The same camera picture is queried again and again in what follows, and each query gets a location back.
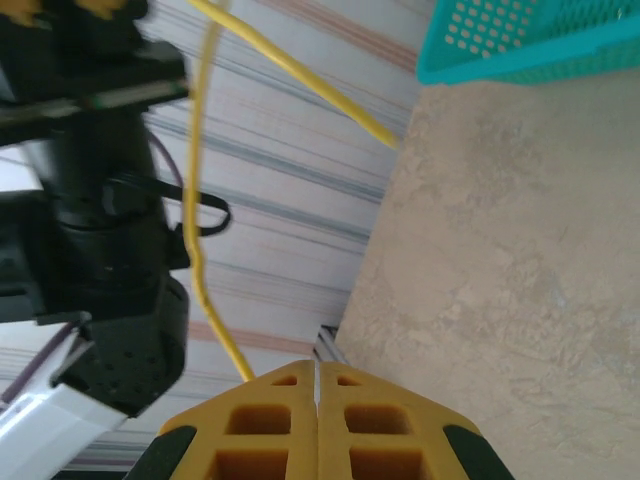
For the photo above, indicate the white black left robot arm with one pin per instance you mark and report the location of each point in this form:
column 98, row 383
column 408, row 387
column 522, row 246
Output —
column 45, row 430

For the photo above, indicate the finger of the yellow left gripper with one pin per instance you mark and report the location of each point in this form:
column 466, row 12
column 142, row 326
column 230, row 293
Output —
column 107, row 7
column 15, row 10

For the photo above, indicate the teal plastic basket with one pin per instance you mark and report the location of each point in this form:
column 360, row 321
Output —
column 550, row 60

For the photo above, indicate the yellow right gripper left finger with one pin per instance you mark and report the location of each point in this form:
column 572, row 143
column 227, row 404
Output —
column 300, row 400

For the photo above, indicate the aluminium table frame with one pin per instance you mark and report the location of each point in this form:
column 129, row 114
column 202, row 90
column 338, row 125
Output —
column 325, row 345

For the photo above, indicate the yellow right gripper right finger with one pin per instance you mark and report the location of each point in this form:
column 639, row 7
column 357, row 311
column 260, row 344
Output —
column 332, row 400

